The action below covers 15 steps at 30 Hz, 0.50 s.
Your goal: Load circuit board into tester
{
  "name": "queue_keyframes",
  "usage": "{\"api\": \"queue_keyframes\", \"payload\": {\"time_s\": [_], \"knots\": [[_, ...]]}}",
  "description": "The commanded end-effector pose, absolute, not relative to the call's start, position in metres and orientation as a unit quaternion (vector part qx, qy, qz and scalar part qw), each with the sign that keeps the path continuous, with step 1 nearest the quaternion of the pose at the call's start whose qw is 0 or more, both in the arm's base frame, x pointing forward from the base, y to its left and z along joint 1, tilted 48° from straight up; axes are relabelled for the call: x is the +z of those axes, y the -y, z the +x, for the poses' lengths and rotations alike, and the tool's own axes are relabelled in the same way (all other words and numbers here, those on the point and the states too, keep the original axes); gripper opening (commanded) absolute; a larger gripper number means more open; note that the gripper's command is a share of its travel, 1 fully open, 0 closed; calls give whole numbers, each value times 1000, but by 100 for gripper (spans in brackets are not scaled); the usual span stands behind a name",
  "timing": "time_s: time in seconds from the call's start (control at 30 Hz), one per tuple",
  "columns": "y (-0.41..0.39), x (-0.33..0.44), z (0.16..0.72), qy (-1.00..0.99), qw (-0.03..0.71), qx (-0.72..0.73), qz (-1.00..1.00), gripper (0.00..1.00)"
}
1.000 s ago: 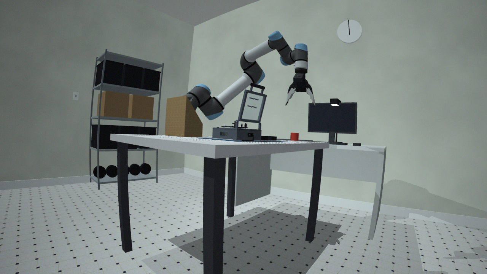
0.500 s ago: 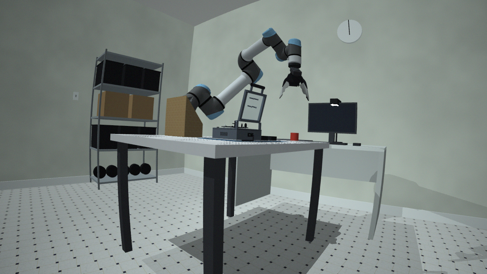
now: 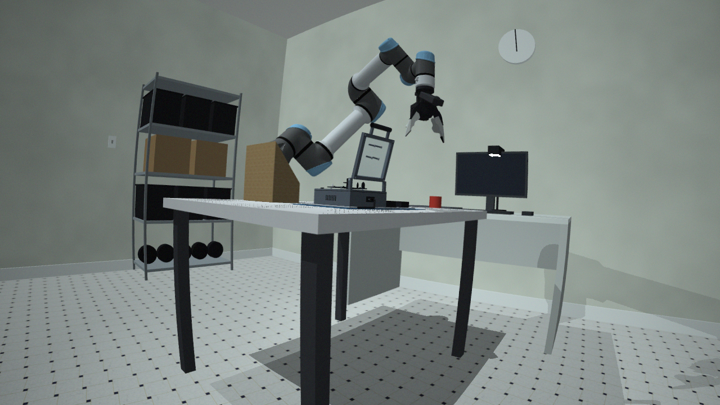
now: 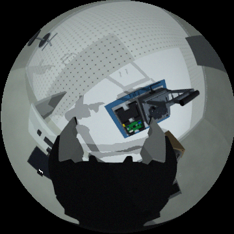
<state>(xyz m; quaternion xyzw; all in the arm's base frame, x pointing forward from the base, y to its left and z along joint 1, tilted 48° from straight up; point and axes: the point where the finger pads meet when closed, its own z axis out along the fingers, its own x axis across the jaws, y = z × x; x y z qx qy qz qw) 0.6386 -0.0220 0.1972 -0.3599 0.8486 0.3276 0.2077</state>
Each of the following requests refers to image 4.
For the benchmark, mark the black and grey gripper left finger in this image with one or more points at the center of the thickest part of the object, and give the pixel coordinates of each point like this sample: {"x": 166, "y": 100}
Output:
{"x": 66, "y": 150}

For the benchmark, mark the green circuit board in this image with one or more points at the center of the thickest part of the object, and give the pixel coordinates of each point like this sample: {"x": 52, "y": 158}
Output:
{"x": 134, "y": 126}

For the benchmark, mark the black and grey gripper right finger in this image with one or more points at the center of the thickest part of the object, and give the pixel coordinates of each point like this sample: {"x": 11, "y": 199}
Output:
{"x": 158, "y": 152}

